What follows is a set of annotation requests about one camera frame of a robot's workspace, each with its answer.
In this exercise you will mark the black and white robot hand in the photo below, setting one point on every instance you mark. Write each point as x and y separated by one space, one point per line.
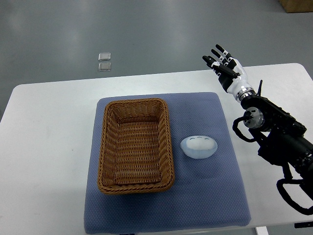
231 74

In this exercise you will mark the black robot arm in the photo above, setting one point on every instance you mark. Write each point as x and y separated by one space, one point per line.
279 135

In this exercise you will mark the brown wicker basket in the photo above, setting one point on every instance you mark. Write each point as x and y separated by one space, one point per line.
136 149

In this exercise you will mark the cardboard box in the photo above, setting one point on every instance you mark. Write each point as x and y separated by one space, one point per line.
297 6

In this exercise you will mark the upper silver floor plate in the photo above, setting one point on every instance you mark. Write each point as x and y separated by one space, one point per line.
104 56

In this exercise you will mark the silver floor plate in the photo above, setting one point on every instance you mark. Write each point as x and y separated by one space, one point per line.
104 56
104 66

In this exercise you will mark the blue fabric mat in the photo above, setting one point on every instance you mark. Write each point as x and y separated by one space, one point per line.
207 193

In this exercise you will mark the lower silver floor plate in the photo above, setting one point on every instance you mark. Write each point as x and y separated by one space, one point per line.
104 66

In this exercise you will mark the white table leg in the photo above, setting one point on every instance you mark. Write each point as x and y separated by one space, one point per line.
261 230

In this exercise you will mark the black table control panel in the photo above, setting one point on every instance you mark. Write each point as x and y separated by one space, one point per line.
303 225

